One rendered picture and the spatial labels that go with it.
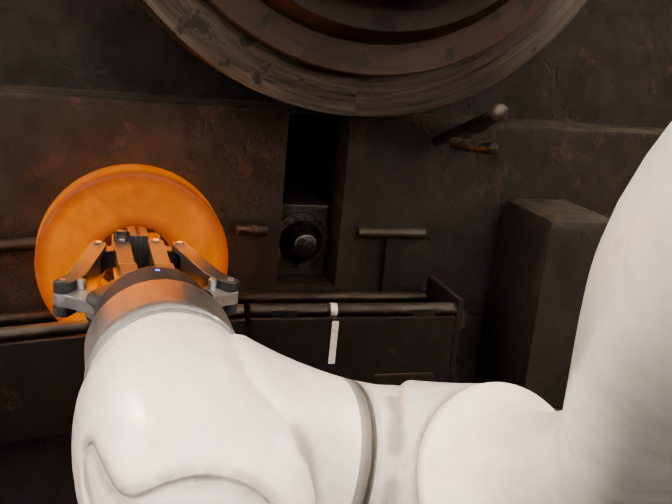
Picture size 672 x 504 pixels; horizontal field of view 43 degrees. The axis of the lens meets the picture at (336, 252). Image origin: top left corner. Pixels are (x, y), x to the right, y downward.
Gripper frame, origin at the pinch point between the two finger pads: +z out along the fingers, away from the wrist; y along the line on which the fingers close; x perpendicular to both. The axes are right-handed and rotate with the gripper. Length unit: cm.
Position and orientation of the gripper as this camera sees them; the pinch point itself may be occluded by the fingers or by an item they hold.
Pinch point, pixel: (134, 239)
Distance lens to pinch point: 73.1
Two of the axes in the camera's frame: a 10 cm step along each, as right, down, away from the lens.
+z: -2.9, -3.2, 9.0
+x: 1.0, -9.5, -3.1
